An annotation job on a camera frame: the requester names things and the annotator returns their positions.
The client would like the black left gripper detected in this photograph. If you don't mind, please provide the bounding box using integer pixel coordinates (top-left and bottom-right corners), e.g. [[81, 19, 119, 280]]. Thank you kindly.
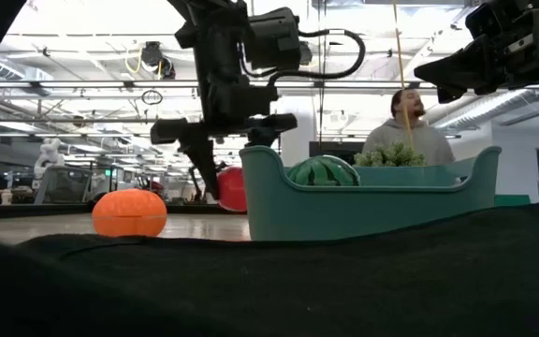
[[150, 83, 299, 201]]

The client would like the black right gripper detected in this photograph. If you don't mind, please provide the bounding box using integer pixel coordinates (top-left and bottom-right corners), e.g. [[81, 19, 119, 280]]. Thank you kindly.
[[414, 0, 539, 104]]

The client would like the red toy apple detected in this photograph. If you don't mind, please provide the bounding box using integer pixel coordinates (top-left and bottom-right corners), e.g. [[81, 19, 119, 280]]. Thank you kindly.
[[216, 166, 248, 213]]

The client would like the green striped toy watermelon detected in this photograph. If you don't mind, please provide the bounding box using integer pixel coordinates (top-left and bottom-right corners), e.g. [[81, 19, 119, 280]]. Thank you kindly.
[[286, 154, 361, 187]]

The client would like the orange toy fruit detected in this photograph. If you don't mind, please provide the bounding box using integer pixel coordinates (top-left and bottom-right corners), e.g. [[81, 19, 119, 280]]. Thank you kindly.
[[91, 188, 168, 239]]

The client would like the teal plastic tupperware container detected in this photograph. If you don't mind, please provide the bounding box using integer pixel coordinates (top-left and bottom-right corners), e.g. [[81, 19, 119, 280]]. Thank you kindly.
[[240, 144, 503, 242]]

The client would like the person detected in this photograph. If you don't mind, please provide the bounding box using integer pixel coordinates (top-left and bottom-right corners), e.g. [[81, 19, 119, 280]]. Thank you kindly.
[[361, 88, 457, 167]]

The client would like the black screen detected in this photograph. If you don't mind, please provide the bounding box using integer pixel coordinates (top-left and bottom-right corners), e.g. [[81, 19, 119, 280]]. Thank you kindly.
[[309, 141, 367, 165]]

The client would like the green spiky artificial plant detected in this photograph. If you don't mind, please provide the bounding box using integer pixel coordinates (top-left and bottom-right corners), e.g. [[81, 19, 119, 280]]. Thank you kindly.
[[353, 141, 428, 168]]

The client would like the green box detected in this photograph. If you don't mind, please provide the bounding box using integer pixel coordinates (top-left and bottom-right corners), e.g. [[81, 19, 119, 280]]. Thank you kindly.
[[496, 194, 532, 207]]

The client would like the black cloth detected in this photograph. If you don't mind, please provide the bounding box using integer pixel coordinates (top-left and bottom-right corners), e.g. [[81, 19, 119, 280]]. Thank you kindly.
[[0, 180, 539, 337]]

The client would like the grey mesh chair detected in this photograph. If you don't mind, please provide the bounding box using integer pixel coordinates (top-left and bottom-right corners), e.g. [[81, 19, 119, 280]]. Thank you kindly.
[[34, 166, 95, 206]]

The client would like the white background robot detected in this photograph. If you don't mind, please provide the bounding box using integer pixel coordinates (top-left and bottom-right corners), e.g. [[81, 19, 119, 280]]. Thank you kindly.
[[34, 138, 66, 182]]

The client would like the silver ventilation duct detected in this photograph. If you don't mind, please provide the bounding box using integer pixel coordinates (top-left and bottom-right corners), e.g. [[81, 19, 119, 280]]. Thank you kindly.
[[430, 88, 539, 137]]

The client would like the yellow hanging cable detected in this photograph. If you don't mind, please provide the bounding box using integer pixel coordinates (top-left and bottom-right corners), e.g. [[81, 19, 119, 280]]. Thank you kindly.
[[392, 0, 415, 151]]

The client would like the black hanging cable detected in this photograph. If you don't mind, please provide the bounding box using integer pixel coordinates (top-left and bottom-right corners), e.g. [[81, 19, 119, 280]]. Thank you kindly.
[[316, 0, 328, 144]]

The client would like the black coiled wire loop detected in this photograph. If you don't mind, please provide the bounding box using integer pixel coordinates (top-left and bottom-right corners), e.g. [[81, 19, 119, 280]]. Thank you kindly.
[[140, 89, 164, 107]]

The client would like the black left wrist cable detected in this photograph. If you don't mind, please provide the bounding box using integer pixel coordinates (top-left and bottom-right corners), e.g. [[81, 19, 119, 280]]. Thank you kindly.
[[239, 27, 367, 88]]

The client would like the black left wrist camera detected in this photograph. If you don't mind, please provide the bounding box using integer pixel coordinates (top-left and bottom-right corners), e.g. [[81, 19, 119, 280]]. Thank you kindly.
[[245, 7, 306, 71]]

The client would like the black ceiling cable reel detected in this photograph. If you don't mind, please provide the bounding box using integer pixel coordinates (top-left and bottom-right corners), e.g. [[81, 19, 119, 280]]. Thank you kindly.
[[139, 40, 177, 81], [297, 40, 313, 67]]

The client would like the black aluminium table frame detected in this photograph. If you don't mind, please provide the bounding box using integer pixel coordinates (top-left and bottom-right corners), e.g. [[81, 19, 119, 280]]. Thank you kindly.
[[0, 201, 252, 222]]

